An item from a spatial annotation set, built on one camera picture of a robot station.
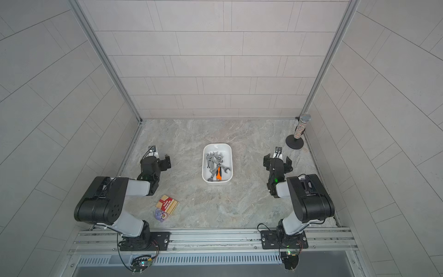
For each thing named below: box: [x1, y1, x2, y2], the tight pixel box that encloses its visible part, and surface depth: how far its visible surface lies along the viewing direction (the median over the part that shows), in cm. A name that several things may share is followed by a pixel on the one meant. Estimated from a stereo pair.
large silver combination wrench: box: [216, 153, 231, 174], surface depth 98 cm
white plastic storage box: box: [201, 143, 233, 184], surface depth 96 cm
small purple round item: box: [155, 207, 168, 223], surface depth 77 cm
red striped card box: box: [155, 195, 179, 216], surface depth 81 cm
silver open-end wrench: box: [207, 152, 216, 182], surface depth 96 cm
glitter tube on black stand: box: [285, 112, 312, 150], surface depth 104 cm
